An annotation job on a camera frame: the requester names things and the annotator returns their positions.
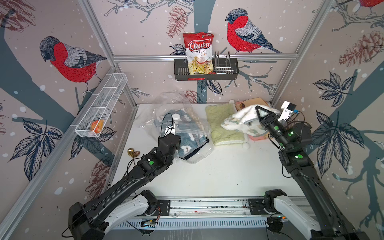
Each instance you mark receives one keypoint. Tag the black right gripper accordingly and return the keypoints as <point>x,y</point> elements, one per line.
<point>270,120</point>

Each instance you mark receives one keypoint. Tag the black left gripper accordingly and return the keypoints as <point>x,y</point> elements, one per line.
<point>178,143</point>

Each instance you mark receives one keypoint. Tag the white teal patterned blanket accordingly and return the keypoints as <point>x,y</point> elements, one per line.
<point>246,121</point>

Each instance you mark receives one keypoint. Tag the clear plastic vacuum bag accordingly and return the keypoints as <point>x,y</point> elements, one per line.
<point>193,130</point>

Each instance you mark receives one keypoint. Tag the light green fluffy blanket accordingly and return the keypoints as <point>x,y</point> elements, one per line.
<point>221,136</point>

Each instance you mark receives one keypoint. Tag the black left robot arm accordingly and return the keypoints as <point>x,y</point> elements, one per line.
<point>94,219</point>

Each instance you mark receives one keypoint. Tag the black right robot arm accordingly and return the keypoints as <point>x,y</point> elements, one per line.
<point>329,223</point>

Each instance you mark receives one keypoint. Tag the red cassava chips bag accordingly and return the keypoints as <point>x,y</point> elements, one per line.
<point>199,52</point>

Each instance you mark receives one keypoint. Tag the beige folded cloth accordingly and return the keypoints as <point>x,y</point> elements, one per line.
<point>254,101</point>

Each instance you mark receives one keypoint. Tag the gold spoon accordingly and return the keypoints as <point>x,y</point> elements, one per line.
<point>135,155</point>

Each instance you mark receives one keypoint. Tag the orange item in basket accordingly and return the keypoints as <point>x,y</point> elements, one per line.
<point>97,126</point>

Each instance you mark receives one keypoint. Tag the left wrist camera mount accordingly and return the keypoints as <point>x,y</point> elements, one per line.
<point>170,128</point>

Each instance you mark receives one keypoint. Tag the dark grey wall rack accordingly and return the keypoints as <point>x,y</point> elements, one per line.
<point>218,69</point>

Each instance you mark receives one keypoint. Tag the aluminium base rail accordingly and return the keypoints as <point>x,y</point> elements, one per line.
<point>208,207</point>

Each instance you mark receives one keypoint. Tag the white wire mesh basket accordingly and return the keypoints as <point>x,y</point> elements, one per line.
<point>103,105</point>

